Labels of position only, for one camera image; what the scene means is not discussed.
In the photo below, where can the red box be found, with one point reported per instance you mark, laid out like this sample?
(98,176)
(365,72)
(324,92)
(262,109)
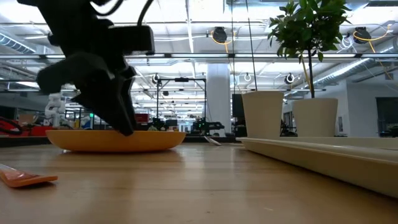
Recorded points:
(141,118)

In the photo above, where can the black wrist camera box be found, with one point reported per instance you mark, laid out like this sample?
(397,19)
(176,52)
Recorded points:
(133,39)

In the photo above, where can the white plant pot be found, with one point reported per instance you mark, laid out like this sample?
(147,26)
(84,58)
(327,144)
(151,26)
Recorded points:
(314,118)

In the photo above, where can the white cup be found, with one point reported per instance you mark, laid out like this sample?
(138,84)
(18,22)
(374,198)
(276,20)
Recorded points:
(262,115)

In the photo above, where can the cream plastic tray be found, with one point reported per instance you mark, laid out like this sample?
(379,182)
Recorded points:
(326,158)

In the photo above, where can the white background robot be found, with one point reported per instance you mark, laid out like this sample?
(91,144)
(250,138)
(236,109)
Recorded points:
(55,109)

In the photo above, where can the orange plate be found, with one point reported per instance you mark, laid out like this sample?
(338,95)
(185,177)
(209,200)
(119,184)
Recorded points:
(93,141)

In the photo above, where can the black metal frame rig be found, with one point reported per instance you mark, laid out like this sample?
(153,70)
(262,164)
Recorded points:
(158,99)

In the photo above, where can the silver ventilation duct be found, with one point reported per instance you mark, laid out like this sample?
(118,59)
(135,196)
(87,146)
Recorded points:
(342,73)

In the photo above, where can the silver metal spoon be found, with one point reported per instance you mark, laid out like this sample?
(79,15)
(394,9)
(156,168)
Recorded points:
(213,141)

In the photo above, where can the green leafy plant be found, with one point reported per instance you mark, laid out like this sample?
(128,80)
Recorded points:
(308,25)

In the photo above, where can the black monitor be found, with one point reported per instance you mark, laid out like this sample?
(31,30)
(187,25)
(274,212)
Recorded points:
(237,105)

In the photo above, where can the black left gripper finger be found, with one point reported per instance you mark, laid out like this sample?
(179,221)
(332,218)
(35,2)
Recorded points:
(129,81)
(99,90)

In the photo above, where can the red bin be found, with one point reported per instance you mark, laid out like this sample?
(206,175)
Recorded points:
(37,131)

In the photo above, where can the orange plastic fork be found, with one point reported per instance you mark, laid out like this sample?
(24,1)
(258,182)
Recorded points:
(21,179)

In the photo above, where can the dark machine with green light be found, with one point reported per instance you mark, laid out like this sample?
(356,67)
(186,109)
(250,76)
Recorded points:
(206,126)

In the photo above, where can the white building column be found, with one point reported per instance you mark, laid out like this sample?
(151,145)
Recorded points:
(219,99)

